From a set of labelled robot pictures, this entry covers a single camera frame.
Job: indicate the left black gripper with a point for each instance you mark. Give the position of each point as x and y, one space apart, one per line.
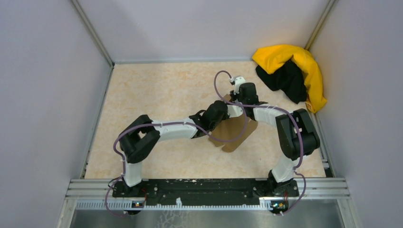
226 115

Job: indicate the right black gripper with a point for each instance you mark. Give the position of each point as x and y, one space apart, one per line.
235 96

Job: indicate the brown cardboard box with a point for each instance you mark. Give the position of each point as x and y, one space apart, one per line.
230 129

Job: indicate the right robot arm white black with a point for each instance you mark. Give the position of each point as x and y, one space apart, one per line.
297 135

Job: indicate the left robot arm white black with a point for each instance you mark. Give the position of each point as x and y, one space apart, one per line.
136 142

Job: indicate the yellow cloth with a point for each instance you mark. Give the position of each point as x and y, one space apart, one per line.
274 57

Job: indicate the black cloth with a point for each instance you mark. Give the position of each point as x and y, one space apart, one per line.
288 78

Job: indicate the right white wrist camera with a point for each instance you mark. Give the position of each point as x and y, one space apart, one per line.
237 80

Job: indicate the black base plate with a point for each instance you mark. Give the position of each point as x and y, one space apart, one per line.
201 192

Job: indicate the aluminium front rail frame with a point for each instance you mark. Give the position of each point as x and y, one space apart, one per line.
322 203

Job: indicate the right corner aluminium post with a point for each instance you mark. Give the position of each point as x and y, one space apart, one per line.
320 24

